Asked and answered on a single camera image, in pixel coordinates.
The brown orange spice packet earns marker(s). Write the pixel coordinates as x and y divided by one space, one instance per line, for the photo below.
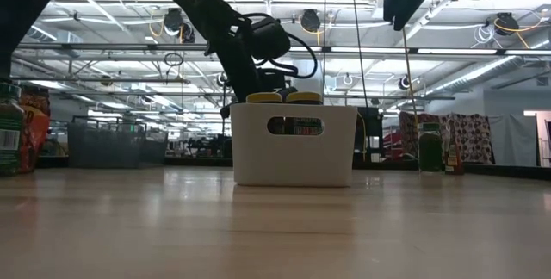
454 160
36 128

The white plastic bin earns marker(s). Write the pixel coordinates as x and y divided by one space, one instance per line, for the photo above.
292 158

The dark grey plastic bin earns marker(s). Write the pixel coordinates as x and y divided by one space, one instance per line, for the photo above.
116 145

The silver ventilation duct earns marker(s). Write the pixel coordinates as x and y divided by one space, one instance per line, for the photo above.
482 72

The white column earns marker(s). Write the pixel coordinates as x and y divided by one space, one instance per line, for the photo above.
310 84

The black aluminium table frame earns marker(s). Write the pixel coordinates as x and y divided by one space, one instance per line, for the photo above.
495 171

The grey cloth sheet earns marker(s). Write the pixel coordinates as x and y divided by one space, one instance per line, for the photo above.
512 141

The yellow lid spice jar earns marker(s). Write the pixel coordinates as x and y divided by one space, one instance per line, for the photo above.
304 97
264 97

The black computer case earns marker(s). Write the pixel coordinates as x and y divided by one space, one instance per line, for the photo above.
370 134

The long light bar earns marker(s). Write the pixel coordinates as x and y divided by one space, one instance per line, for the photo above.
366 49

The white red patterned cloth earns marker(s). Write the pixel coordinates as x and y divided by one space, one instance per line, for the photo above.
471 137

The dark red patterned cloth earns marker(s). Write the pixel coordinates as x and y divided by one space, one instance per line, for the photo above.
409 132

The green lid spice jar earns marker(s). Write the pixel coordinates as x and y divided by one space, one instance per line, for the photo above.
430 150
9 132

